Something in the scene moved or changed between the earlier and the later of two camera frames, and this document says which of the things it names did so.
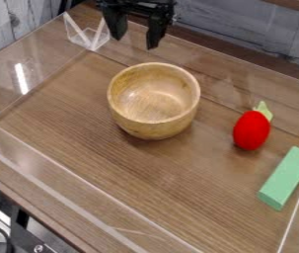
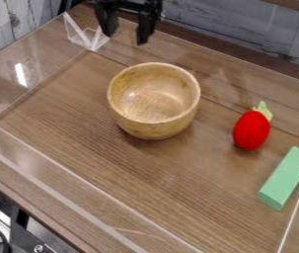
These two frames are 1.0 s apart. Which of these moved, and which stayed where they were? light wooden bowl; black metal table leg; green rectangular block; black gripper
Moved: black gripper
Stayed: green rectangular block; light wooden bowl; black metal table leg
